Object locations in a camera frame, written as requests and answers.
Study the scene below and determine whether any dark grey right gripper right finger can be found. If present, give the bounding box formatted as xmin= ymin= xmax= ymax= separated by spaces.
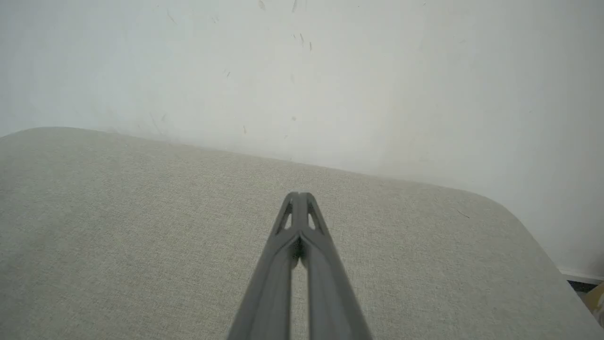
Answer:
xmin=298 ymin=192 xmax=374 ymax=340

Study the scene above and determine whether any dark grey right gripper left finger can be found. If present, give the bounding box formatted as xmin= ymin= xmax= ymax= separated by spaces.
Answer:
xmin=226 ymin=192 xmax=301 ymax=340

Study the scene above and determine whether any yellow object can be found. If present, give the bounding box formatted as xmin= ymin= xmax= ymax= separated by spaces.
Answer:
xmin=584 ymin=282 xmax=604 ymax=327

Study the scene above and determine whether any white wall baseboard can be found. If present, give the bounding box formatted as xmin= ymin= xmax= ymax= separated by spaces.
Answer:
xmin=558 ymin=266 xmax=604 ymax=285

